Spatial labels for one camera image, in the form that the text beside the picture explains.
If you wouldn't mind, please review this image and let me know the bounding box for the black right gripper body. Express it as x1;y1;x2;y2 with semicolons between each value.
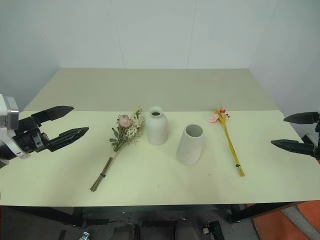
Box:
301;121;320;161

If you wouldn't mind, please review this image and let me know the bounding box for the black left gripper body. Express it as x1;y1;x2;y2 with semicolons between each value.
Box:
13;116;55;154

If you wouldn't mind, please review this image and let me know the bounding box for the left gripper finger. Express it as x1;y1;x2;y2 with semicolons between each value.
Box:
31;105;75;126
47;126;90;153

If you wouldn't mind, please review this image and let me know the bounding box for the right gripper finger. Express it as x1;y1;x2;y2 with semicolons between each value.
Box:
270;139;317;158
283;111;320;124

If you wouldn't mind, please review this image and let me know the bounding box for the white bottle-shaped vase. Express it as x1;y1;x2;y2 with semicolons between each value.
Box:
144;105;169;146

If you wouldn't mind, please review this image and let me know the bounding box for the white cone-shaped vase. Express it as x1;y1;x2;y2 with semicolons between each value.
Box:
175;123;204;167

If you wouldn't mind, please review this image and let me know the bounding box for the dried pink flower bouquet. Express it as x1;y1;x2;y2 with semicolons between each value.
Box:
89;107;147;193

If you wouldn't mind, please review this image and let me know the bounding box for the yellow stem flower bouquet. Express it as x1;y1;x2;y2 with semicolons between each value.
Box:
208;107;247;178

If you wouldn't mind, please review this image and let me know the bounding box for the orange floor mat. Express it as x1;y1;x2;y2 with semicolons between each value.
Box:
246;199;320;240

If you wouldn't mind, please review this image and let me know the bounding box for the pale yellow table sheet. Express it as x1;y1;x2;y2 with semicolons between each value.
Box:
0;109;320;208

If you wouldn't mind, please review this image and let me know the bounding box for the black and white caster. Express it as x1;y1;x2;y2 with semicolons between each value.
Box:
201;220;223;236

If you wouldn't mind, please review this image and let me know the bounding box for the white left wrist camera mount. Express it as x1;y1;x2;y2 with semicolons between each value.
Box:
0;93;32;161

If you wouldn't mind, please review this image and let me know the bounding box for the black table frame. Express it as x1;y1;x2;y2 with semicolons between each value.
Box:
0;201;302;240

